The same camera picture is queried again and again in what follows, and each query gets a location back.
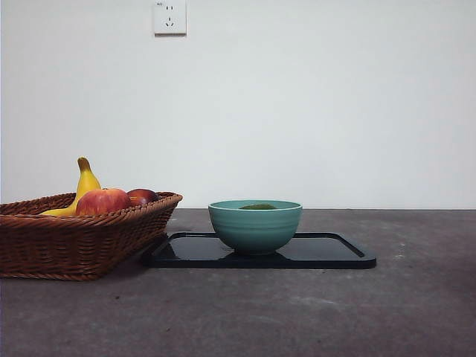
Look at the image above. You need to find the teal ceramic bowl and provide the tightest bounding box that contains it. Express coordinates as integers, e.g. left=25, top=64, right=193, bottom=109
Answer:
left=208, top=199, right=303, bottom=256

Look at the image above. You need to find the dark red plum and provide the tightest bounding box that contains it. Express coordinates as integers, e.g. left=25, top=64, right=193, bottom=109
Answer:
left=126, top=188, right=160, bottom=208

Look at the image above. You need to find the dark teal rectangular tray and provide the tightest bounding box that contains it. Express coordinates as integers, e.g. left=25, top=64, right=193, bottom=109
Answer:
left=141, top=231, right=378, bottom=269

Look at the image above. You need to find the red yellow apple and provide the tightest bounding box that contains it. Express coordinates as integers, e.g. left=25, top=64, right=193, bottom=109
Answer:
left=75, top=187, right=132, bottom=216

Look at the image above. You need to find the yellow banana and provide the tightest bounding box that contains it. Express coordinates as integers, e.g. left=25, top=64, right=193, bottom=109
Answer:
left=39, top=156, right=102, bottom=217

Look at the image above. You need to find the brown wicker basket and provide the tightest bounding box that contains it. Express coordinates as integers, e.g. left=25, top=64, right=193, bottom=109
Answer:
left=0, top=191, right=184, bottom=282

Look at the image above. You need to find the white wall socket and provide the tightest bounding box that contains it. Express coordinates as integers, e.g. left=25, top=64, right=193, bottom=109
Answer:
left=154, top=0, right=187, bottom=37

